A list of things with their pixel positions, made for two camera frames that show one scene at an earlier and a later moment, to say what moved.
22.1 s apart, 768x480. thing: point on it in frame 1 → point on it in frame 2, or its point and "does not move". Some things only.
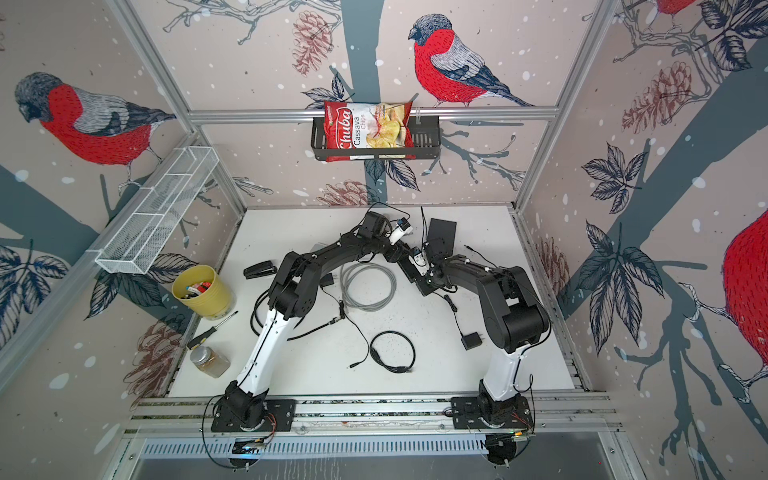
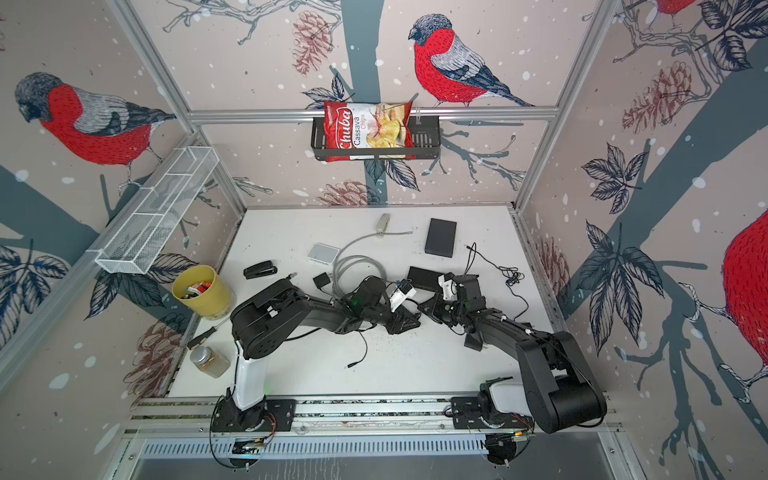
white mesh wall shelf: (144, 230) does not move
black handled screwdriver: (201, 339) does not move
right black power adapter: (469, 340) does not move
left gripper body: (384, 246) → (381, 315)
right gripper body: (427, 276) → (446, 310)
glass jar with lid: (213, 363) does not move
